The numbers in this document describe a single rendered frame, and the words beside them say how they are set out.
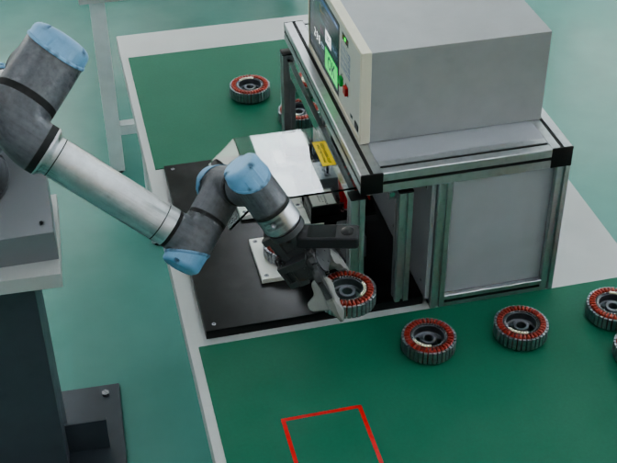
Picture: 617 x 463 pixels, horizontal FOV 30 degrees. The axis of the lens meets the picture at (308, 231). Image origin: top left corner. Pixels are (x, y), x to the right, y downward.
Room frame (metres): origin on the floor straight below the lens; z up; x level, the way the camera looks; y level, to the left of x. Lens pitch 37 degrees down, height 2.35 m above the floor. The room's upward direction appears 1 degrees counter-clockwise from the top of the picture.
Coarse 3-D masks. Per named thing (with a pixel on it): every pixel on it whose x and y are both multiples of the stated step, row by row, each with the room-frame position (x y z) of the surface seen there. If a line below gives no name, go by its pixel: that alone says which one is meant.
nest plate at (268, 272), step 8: (256, 240) 2.08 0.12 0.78; (256, 248) 2.05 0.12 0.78; (256, 256) 2.02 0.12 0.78; (256, 264) 2.00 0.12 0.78; (264, 264) 1.99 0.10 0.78; (272, 264) 1.99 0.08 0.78; (264, 272) 1.96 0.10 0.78; (272, 272) 1.96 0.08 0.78; (264, 280) 1.94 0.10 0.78; (272, 280) 1.94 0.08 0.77; (280, 280) 1.95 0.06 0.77
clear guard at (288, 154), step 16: (320, 128) 2.10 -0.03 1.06; (240, 144) 2.04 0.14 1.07; (256, 144) 2.04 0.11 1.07; (272, 144) 2.04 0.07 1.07; (288, 144) 2.03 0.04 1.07; (304, 144) 2.03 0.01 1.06; (224, 160) 2.02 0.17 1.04; (272, 160) 1.98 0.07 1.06; (288, 160) 1.98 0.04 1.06; (304, 160) 1.97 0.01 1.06; (336, 160) 1.97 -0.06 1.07; (288, 176) 1.91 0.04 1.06; (304, 176) 1.91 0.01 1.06; (320, 176) 1.91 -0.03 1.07; (336, 176) 1.91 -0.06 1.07; (288, 192) 1.86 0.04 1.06; (304, 192) 1.86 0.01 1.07; (320, 192) 1.86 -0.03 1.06; (240, 208) 1.85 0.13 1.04
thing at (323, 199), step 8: (304, 200) 2.07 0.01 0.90; (312, 200) 2.04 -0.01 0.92; (320, 200) 2.04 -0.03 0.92; (328, 200) 2.04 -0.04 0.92; (336, 200) 2.04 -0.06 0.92; (304, 208) 2.07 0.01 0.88; (312, 208) 2.01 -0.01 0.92; (320, 208) 2.01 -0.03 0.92; (328, 208) 2.02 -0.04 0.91; (336, 208) 2.02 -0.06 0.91; (368, 208) 2.04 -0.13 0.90; (304, 216) 2.03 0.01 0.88; (312, 216) 2.01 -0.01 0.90; (320, 216) 2.01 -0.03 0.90; (328, 216) 2.01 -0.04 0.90; (336, 216) 2.02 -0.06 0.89; (344, 216) 2.02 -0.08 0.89
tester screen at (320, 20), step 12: (312, 0) 2.34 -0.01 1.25; (312, 12) 2.34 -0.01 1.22; (324, 12) 2.23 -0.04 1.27; (312, 24) 2.34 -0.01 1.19; (324, 24) 2.23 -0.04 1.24; (336, 24) 2.14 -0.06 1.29; (324, 36) 2.23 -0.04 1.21; (336, 36) 2.14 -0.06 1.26; (324, 48) 2.23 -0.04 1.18; (336, 48) 2.14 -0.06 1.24; (324, 60) 2.23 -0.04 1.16
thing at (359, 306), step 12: (336, 276) 1.74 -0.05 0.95; (348, 276) 1.74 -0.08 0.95; (360, 276) 1.74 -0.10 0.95; (336, 288) 1.73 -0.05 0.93; (348, 288) 1.72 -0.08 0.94; (360, 288) 1.72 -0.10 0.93; (372, 288) 1.70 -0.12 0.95; (348, 300) 1.66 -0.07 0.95; (360, 300) 1.66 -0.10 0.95; (372, 300) 1.68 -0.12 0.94; (348, 312) 1.65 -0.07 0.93; (360, 312) 1.65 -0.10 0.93
